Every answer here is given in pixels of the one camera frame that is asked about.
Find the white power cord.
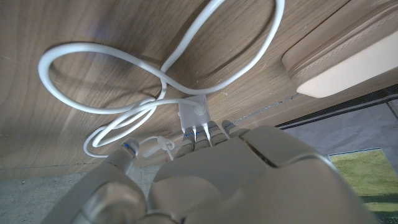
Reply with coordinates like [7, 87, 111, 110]
[37, 0, 286, 159]

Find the beige box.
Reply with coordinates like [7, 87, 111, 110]
[280, 0, 398, 99]

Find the white velcro cable tie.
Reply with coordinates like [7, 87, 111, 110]
[141, 135, 176, 161]

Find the black backdrop bottom bar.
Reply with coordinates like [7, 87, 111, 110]
[275, 83, 398, 129]

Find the printed window backdrop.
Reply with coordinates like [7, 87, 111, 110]
[281, 95, 398, 224]

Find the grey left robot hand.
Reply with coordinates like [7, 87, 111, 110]
[40, 119, 379, 224]

